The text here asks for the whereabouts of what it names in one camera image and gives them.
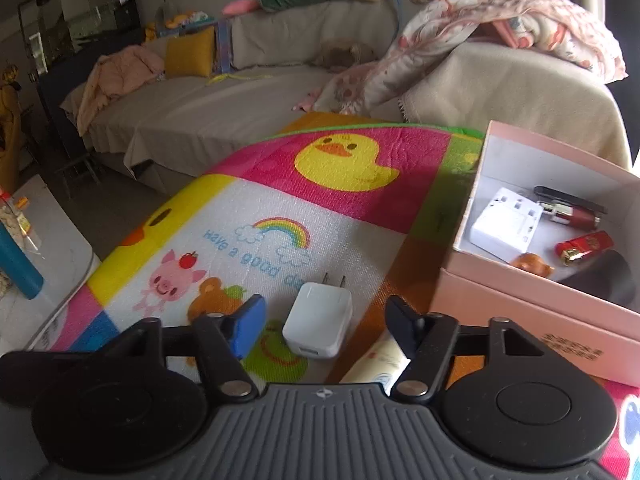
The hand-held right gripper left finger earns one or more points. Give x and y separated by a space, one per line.
247 327

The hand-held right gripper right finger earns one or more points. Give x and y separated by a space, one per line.
404 325

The cream cosmetic tube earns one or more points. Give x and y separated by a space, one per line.
372 365

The white charger plug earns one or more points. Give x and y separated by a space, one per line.
317 320

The pink cardboard box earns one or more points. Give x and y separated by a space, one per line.
525 310

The white rectangular adapter box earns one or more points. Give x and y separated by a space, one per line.
502 225

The brown bear figurine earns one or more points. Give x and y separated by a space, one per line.
532 265

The dark red lipstick tube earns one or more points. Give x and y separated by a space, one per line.
575 217

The colourful cartoon play mat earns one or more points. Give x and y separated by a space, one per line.
225 200

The beige covered sofa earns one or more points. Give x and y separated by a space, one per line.
200 110

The small dark stool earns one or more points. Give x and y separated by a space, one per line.
77 170

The blue bottle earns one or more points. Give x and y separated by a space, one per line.
20 265

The clear snack bag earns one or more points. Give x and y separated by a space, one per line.
20 215

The brown plush toy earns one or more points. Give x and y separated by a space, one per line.
345 55

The pink cloth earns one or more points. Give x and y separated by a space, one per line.
120 80

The yellow cushion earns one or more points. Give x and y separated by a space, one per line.
190 52

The colourful book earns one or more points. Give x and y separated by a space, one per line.
223 45

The floral blanket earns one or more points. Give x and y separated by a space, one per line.
450 25

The yellow plush figure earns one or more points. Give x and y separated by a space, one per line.
9 125

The pink plush toy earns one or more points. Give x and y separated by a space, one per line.
240 6

